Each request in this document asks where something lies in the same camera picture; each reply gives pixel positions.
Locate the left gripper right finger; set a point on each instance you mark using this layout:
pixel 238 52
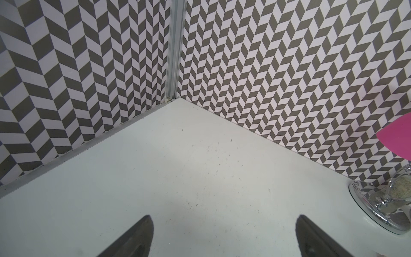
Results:
pixel 314 242

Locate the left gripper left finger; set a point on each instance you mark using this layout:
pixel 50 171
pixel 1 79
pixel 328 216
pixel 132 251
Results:
pixel 135 242

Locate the chrome glass holder stand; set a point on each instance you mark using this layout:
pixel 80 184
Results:
pixel 390 206

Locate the pink plastic wine glass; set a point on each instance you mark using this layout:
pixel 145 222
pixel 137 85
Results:
pixel 397 136

